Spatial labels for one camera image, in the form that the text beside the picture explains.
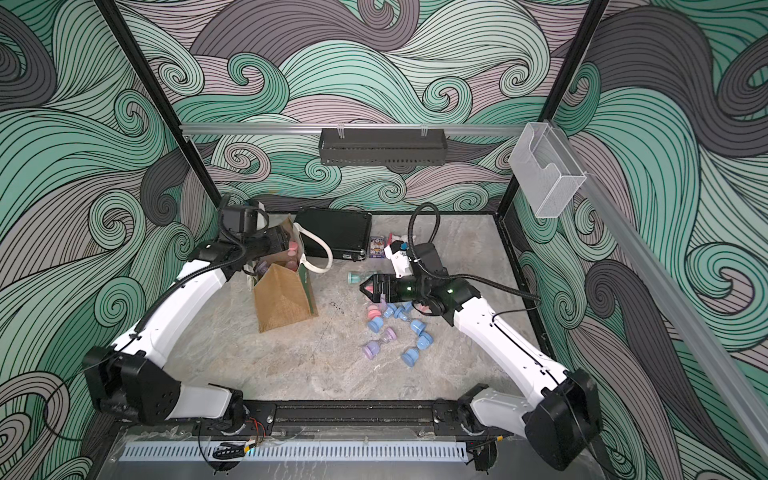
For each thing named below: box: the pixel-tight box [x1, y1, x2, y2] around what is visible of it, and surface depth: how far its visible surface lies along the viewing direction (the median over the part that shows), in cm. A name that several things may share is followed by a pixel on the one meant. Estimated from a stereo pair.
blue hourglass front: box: [401, 332, 434, 367], surface depth 85 cm
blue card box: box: [369, 236, 385, 258], surface depth 109 cm
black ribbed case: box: [295, 206, 373, 262], surface depth 106 cm
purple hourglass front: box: [363, 327, 398, 360], surface depth 86 cm
